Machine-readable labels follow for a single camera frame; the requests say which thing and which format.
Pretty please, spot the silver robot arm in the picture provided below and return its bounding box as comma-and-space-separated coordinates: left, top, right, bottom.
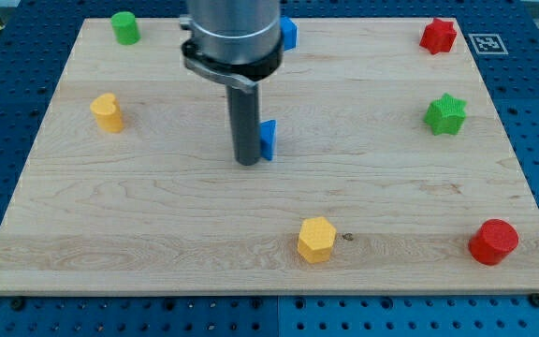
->
179, 0, 284, 95

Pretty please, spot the yellow hexagon block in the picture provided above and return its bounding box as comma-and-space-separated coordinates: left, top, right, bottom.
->
297, 217, 337, 264

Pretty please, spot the blue triangle block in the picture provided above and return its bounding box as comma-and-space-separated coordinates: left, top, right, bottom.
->
260, 120, 277, 161

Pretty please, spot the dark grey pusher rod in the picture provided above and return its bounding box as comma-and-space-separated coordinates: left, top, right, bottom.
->
226, 86, 261, 166

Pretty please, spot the wooden board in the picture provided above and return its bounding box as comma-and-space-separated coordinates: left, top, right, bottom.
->
0, 18, 539, 297

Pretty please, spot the blue cube block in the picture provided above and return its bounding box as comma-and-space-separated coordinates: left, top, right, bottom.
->
280, 16, 298, 51

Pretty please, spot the yellow heart block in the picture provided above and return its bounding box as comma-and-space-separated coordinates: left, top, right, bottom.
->
90, 93, 124, 133

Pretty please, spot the green star block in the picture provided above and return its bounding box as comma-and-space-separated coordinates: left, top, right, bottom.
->
423, 93, 467, 136

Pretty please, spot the green cylinder block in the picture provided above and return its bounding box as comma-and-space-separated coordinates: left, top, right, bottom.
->
110, 11, 140, 45

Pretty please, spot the red star block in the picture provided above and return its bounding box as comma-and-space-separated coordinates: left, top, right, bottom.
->
419, 18, 457, 54

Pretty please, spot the red cylinder block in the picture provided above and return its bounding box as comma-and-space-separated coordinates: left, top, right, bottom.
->
468, 219, 519, 266

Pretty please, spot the fiducial marker tag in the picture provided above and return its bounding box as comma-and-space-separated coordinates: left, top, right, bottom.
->
469, 33, 508, 55

